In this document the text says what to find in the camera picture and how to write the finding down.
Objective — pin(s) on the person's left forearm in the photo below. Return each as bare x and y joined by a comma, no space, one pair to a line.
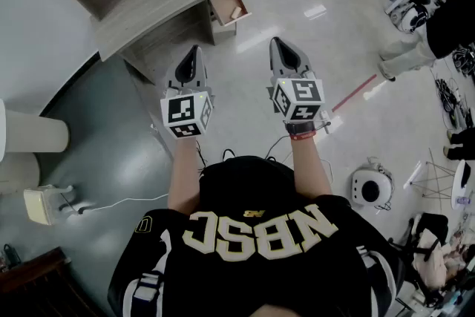
183,174

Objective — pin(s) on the small pale item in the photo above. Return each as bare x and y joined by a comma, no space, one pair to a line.
235,12

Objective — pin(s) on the white round robot vacuum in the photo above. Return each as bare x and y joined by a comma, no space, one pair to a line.
371,187

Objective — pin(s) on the wooden desk drawer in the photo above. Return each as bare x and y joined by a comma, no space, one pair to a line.
224,2

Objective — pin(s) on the red floor tape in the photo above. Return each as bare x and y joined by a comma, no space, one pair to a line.
354,93

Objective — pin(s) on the white round table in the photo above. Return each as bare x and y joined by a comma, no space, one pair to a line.
460,182

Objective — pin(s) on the black wristwatch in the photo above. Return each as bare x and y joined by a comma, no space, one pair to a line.
300,127

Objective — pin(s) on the black chair with clothes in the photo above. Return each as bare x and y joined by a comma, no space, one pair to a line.
430,256

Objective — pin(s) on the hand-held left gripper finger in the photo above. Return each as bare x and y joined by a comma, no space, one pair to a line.
202,67
173,76

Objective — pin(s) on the white cylindrical pillar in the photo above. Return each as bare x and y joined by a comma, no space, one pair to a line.
33,131

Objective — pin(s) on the person's right forearm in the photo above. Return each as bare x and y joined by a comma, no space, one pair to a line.
308,167

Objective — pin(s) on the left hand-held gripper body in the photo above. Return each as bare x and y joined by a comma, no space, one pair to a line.
182,111

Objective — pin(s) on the red wristband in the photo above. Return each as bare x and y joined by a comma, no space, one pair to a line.
303,136

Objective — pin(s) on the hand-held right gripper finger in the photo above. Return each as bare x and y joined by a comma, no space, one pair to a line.
274,61
305,61

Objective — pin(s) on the grey wooden desk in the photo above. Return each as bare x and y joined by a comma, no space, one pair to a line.
159,0

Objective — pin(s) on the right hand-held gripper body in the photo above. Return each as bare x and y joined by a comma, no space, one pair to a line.
300,96

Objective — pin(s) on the black lettered jersey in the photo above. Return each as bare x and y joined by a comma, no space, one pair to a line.
259,252

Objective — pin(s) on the dark wooden cabinet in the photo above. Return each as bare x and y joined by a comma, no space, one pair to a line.
37,286

